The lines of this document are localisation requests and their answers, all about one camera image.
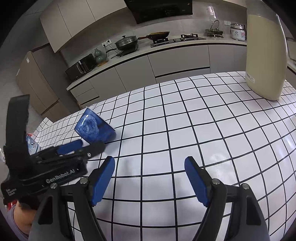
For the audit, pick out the gas stove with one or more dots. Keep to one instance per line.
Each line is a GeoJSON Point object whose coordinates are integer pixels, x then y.
{"type": "Point", "coordinates": [182, 38]}

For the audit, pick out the kettle on rack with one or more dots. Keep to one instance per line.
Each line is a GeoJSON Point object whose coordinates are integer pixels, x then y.
{"type": "Point", "coordinates": [214, 30]}

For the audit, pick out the black range hood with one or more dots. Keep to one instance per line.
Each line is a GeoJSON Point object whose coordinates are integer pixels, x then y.
{"type": "Point", "coordinates": [148, 10]}

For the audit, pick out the green ceramic vase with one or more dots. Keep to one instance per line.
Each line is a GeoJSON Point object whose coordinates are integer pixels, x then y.
{"type": "Point", "coordinates": [100, 56]}

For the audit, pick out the beige thermos jug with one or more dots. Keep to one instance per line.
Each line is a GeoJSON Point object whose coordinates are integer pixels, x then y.
{"type": "Point", "coordinates": [266, 60]}

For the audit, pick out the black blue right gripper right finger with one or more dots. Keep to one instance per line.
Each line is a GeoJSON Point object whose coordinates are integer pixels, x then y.
{"type": "Point", "coordinates": [246, 218]}

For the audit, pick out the lidded black pot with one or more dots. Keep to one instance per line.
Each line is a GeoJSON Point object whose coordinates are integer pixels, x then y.
{"type": "Point", "coordinates": [126, 43]}

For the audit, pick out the black frying pan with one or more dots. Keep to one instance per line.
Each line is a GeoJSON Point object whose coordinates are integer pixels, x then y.
{"type": "Point", "coordinates": [155, 36]}

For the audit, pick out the blue tissue pack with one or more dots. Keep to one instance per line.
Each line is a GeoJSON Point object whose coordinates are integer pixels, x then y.
{"type": "Point", "coordinates": [92, 128]}

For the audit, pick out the person's left hand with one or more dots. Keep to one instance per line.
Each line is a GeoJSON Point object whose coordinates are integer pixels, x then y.
{"type": "Point", "coordinates": [23, 217]}

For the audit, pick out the white blue plastic container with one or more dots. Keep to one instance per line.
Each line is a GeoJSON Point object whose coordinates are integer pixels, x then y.
{"type": "Point", "coordinates": [33, 146]}

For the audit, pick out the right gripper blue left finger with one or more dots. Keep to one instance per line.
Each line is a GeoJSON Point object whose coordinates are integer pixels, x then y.
{"type": "Point", "coordinates": [69, 147]}

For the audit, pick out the brown refrigerator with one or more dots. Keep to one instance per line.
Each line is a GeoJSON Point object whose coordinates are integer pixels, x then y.
{"type": "Point", "coordinates": [42, 75]}

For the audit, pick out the black microwave oven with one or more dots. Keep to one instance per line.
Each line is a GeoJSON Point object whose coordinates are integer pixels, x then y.
{"type": "Point", "coordinates": [81, 68]}

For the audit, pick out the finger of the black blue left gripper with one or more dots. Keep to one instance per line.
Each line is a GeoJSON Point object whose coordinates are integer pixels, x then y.
{"type": "Point", "coordinates": [52, 220]}

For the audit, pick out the white rice cooker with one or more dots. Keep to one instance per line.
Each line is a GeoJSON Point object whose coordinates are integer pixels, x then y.
{"type": "Point", "coordinates": [237, 31]}

